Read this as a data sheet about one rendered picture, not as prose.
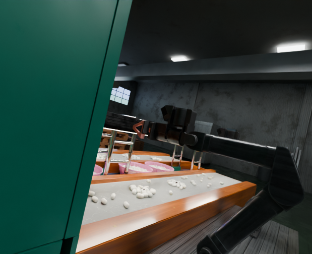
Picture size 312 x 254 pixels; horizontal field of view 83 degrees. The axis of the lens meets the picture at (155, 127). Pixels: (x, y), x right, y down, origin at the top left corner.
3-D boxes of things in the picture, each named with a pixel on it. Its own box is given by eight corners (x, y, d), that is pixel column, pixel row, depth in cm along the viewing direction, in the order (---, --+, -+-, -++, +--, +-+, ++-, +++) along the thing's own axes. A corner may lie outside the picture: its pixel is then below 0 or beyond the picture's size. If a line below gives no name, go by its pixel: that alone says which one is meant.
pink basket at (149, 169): (155, 180, 142) (158, 168, 142) (140, 188, 117) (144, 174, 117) (127, 170, 151) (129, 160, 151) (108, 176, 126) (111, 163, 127)
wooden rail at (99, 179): (213, 180, 200) (215, 170, 200) (17, 213, 67) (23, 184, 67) (209, 178, 204) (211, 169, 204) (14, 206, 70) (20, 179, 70)
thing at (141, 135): (130, 117, 68) (148, 120, 62) (143, 120, 73) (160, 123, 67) (127, 134, 68) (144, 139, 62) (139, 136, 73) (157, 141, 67)
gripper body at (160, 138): (149, 121, 64) (165, 124, 59) (165, 125, 72) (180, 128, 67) (145, 138, 64) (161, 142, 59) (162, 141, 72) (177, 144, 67)
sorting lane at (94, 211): (242, 184, 180) (243, 182, 180) (43, 244, 46) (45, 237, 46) (214, 174, 200) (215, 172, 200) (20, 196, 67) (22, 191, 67)
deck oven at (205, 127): (212, 165, 788) (221, 126, 789) (203, 166, 708) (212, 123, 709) (186, 157, 875) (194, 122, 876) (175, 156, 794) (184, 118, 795)
